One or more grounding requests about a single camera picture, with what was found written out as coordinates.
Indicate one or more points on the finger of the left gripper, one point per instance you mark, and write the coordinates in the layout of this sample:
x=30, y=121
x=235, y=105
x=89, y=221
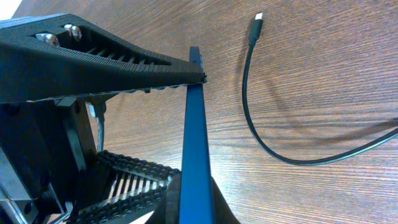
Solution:
x=118, y=186
x=62, y=55

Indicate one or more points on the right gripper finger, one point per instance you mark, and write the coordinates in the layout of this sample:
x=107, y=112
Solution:
x=223, y=213

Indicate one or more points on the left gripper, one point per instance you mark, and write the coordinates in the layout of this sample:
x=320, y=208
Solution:
x=49, y=161

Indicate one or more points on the blue screen Galaxy smartphone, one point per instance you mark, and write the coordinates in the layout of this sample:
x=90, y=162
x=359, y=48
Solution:
x=196, y=192

